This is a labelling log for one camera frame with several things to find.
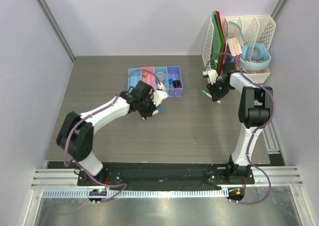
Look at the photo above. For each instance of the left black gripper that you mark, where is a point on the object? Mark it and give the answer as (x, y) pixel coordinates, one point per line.
(149, 113)

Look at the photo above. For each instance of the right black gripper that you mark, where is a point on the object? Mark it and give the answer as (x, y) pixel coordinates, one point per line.
(215, 95)

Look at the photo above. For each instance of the green marker pen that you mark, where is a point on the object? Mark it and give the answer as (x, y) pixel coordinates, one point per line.
(210, 96)

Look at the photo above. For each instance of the blue marker pen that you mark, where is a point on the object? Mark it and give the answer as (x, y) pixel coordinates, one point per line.
(158, 111)

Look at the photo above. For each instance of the pink eraser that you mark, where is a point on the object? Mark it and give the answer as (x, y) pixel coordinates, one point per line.
(161, 86)

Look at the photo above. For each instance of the pink drawer box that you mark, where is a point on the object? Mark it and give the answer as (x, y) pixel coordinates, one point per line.
(150, 79)

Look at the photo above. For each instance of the light blue drawer box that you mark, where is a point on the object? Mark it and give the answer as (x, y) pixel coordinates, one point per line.
(134, 77)

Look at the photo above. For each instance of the clear tape roll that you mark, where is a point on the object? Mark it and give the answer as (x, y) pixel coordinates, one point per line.
(161, 76)

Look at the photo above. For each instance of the blue glue stick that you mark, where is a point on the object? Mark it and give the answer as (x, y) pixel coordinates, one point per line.
(170, 81)

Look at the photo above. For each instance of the red black stamp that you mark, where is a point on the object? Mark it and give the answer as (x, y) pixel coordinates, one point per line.
(176, 84)

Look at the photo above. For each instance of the purple drawer box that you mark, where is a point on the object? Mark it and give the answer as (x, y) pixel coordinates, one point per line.
(173, 72)

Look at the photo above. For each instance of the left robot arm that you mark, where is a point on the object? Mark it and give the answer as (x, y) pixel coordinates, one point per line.
(76, 134)

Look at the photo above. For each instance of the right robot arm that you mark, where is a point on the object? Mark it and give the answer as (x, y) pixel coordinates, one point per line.
(255, 111)

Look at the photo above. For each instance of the books stack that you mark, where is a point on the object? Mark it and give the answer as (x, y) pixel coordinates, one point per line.
(235, 47)

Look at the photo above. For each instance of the green folder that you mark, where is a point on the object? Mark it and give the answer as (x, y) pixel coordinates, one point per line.
(216, 43)

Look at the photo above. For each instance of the blue headphones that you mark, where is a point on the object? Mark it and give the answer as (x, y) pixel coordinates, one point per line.
(260, 58)

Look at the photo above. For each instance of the white file organizer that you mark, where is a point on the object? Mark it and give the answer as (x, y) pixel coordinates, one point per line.
(251, 29)

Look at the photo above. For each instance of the red folder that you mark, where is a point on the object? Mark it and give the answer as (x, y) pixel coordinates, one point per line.
(223, 43)

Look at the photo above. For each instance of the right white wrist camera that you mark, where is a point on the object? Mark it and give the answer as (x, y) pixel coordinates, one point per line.
(211, 76)

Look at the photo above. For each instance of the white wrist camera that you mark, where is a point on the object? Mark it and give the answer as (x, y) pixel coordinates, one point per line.
(159, 96)
(211, 76)

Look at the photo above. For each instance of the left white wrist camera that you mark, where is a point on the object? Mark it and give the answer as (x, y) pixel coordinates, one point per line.
(159, 96)

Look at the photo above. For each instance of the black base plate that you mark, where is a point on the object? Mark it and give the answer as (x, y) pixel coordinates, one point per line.
(165, 176)

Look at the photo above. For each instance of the white cable duct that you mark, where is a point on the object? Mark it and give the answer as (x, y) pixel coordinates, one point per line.
(97, 193)

